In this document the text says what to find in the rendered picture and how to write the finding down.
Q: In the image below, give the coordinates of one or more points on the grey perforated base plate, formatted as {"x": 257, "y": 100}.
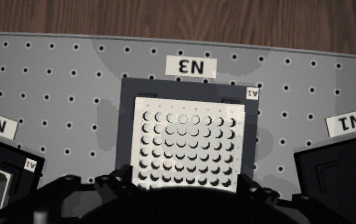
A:
{"x": 64, "y": 90}

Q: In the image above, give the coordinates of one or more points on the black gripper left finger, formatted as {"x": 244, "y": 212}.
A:
{"x": 43, "y": 206}

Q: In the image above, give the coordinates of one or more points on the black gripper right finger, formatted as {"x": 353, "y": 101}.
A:
{"x": 301, "y": 208}

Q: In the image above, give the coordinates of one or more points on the white multi-well plate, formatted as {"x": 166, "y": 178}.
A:
{"x": 177, "y": 123}

